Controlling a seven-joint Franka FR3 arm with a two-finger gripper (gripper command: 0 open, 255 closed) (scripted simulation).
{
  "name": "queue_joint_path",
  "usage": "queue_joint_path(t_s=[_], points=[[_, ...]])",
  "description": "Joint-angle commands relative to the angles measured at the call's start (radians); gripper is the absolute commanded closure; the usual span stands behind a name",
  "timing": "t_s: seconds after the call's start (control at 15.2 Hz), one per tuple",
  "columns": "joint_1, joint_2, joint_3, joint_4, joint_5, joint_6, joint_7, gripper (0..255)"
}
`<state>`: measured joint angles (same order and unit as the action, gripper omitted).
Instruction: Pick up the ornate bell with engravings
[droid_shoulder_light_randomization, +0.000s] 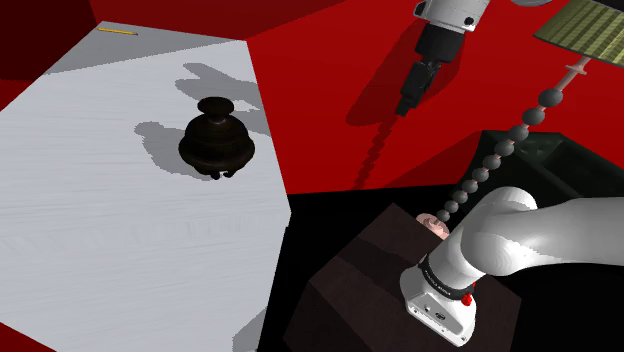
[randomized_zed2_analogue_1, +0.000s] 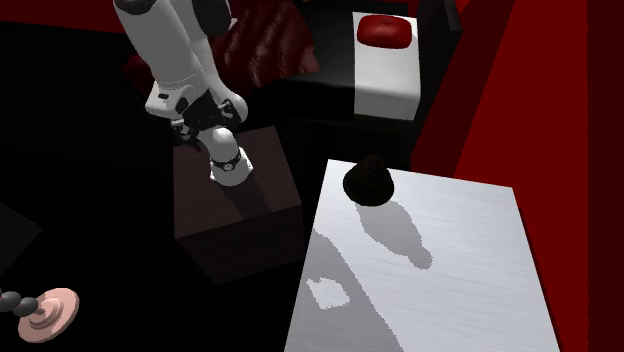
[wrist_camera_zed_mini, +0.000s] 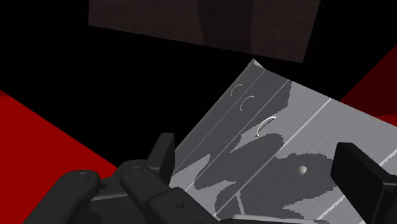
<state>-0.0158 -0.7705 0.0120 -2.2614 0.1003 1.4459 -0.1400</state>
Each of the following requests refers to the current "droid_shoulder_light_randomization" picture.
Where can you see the beaded floor lamp, olive shade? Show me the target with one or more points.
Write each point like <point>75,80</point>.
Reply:
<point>590,27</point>

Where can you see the yellow pencil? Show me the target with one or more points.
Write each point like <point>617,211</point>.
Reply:
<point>117,31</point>

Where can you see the dark green box furniture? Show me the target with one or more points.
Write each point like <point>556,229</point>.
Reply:
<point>560,166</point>

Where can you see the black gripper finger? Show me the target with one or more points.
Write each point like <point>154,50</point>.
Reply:
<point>418,83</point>

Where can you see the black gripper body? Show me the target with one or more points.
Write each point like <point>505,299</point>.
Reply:
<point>438,44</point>

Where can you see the black lidded urn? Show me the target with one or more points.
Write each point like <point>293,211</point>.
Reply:
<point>217,144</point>

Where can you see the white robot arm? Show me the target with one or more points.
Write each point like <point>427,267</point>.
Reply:
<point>492,234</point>

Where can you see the dark brown robot stand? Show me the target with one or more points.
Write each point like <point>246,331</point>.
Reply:
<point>356,292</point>

